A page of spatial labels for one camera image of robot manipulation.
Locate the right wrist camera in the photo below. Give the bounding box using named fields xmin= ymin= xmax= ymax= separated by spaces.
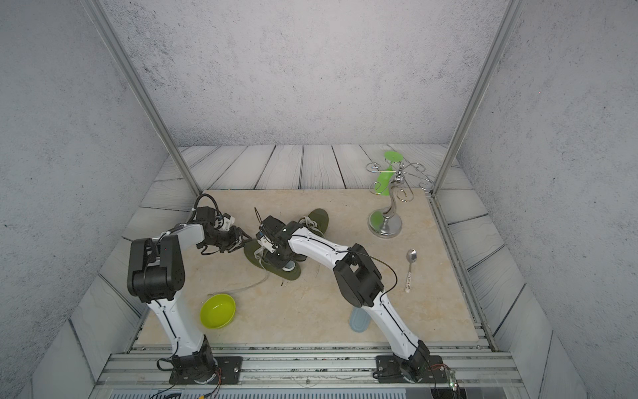
xmin=256 ymin=227 xmax=277 ymax=254

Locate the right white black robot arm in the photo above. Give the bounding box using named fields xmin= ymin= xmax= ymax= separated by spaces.
xmin=257 ymin=219 xmax=430 ymax=382

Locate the aluminium front rail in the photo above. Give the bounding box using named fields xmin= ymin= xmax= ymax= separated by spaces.
xmin=96 ymin=342 xmax=528 ymax=398

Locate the silver metal spoon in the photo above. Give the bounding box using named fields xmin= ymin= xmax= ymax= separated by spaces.
xmin=405 ymin=249 xmax=417 ymax=293

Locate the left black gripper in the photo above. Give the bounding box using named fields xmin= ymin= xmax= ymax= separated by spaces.
xmin=206 ymin=225 xmax=254 ymax=253

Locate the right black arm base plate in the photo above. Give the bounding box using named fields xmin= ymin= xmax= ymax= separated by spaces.
xmin=372 ymin=355 xmax=449 ymax=384

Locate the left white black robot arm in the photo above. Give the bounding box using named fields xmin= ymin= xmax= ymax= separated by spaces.
xmin=127 ymin=193 xmax=251 ymax=384

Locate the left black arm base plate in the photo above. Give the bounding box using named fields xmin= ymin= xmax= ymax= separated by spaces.
xmin=169 ymin=355 xmax=244 ymax=385

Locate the green plastic wine glass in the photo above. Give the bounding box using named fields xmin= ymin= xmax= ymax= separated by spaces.
xmin=371 ymin=151 xmax=404 ymax=196

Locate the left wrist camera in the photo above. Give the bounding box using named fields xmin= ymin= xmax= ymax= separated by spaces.
xmin=216 ymin=214 xmax=235 ymax=232

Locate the lime green bowl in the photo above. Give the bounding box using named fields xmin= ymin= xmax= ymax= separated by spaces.
xmin=199 ymin=294 xmax=236 ymax=329

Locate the grey blue insole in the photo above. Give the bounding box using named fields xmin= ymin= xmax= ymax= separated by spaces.
xmin=349 ymin=308 xmax=372 ymax=333
xmin=282 ymin=262 xmax=297 ymax=273

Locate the silver metal cup stand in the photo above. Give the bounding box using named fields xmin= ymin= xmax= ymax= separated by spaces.
xmin=367 ymin=157 xmax=434 ymax=239

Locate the olive green shoe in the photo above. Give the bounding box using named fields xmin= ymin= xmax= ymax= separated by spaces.
xmin=298 ymin=209 xmax=329 ymax=237
xmin=208 ymin=238 xmax=302 ymax=296

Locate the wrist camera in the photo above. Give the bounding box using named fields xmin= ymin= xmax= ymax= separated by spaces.
xmin=256 ymin=227 xmax=277 ymax=254
xmin=216 ymin=214 xmax=235 ymax=232

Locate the right aluminium frame post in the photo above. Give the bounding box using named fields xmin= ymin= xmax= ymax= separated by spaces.
xmin=431 ymin=0 xmax=524 ymax=197

